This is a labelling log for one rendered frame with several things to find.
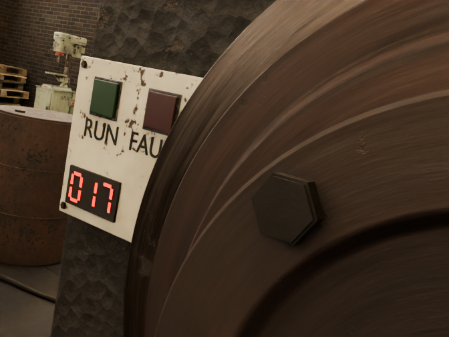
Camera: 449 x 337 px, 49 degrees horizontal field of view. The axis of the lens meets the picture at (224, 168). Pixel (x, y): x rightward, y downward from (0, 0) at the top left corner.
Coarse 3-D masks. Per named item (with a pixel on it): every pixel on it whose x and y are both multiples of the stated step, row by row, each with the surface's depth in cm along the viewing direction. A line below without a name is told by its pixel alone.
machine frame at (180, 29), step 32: (128, 0) 53; (160, 0) 51; (192, 0) 49; (224, 0) 46; (256, 0) 45; (96, 32) 56; (128, 32) 53; (160, 32) 51; (192, 32) 49; (224, 32) 47; (160, 64) 51; (192, 64) 49; (64, 256) 60; (96, 256) 57; (128, 256) 54; (64, 288) 60; (96, 288) 57; (64, 320) 60; (96, 320) 57
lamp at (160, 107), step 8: (152, 96) 48; (160, 96) 48; (168, 96) 47; (152, 104) 48; (160, 104) 48; (168, 104) 47; (176, 104) 47; (152, 112) 48; (160, 112) 48; (168, 112) 47; (144, 120) 49; (152, 120) 48; (160, 120) 48; (168, 120) 47; (152, 128) 49; (160, 128) 48; (168, 128) 47
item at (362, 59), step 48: (384, 0) 22; (432, 0) 21; (336, 48) 23; (384, 48) 22; (432, 48) 19; (240, 96) 26; (288, 96) 24; (336, 96) 21; (384, 96) 20; (240, 144) 26; (288, 144) 22; (192, 192) 28; (192, 240) 26; (144, 336) 30
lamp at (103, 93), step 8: (96, 80) 53; (96, 88) 53; (104, 88) 52; (112, 88) 51; (96, 96) 53; (104, 96) 52; (112, 96) 51; (96, 104) 53; (104, 104) 52; (112, 104) 51; (96, 112) 53; (104, 112) 52; (112, 112) 52
